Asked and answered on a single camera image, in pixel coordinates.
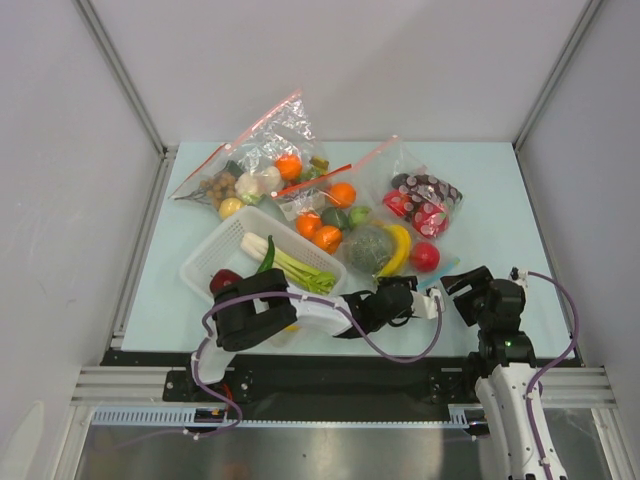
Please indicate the large crinkled red zip bag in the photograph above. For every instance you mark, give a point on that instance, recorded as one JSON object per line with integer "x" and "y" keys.
{"x": 284, "y": 129}

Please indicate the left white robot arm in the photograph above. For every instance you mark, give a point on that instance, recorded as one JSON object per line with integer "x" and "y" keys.
{"x": 251, "y": 311}

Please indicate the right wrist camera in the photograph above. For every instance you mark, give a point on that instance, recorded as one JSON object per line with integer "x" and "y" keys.
{"x": 519, "y": 277}

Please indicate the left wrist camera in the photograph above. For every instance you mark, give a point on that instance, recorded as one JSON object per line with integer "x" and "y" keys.
{"x": 428, "y": 305}

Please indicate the yellow fake egg fruit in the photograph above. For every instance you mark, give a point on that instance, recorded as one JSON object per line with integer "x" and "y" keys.
{"x": 230, "y": 206}

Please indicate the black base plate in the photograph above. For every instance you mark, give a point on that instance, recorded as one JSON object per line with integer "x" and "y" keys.
{"x": 260, "y": 380}

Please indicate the white fake cauliflower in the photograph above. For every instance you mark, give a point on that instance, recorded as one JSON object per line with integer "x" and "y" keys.
{"x": 251, "y": 186}

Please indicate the dark green fake avocado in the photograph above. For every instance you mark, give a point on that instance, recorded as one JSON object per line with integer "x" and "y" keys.
{"x": 335, "y": 217}

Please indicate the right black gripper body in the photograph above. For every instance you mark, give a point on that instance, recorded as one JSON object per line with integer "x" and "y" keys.
{"x": 470, "y": 288}

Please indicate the white slotted cable duct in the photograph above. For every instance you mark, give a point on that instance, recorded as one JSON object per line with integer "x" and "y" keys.
{"x": 454, "y": 416}

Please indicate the white plastic basket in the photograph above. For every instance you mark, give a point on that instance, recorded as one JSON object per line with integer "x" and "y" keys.
{"x": 222, "y": 250}

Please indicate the green fake chili pepper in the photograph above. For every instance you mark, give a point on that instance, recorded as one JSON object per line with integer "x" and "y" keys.
{"x": 266, "y": 257}

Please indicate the small bag with brown grapes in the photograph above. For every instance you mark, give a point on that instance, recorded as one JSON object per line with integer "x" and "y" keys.
{"x": 212, "y": 182}

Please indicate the white fake green onion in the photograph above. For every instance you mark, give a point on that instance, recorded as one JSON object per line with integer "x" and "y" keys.
{"x": 257, "y": 247}

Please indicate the green fake cabbage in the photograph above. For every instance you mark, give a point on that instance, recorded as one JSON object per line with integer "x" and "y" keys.
{"x": 359, "y": 216}

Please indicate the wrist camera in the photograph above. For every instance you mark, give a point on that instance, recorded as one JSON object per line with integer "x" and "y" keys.
{"x": 519, "y": 277}
{"x": 428, "y": 305}

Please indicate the red zip bag with oranges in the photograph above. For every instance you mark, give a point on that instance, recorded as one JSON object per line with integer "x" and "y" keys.
{"x": 310, "y": 195}

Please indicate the blue zip clear bag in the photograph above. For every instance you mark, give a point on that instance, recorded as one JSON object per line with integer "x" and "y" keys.
{"x": 448, "y": 263}

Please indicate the red spotted fake strawberry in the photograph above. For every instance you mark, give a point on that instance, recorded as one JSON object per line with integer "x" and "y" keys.
{"x": 398, "y": 203}

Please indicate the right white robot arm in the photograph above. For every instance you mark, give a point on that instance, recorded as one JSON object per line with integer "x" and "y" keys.
{"x": 503, "y": 373}

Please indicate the dark red fake apple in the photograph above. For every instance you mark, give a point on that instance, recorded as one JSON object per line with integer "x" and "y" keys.
{"x": 223, "y": 278}

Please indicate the orange fake orange in bag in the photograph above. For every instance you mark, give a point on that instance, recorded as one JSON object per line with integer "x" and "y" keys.
{"x": 290, "y": 166}

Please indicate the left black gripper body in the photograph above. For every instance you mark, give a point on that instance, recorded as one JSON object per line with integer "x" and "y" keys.
{"x": 410, "y": 281}

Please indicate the orange fake tangerine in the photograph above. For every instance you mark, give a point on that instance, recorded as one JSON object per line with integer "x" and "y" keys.
{"x": 342, "y": 195}
{"x": 328, "y": 238}
{"x": 307, "y": 224}

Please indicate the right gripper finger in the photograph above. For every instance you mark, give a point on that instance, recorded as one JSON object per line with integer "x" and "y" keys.
{"x": 457, "y": 286}
{"x": 479, "y": 276}

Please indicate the red zip bag with strawberries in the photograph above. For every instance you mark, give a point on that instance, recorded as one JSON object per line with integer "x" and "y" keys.
{"x": 391, "y": 166}

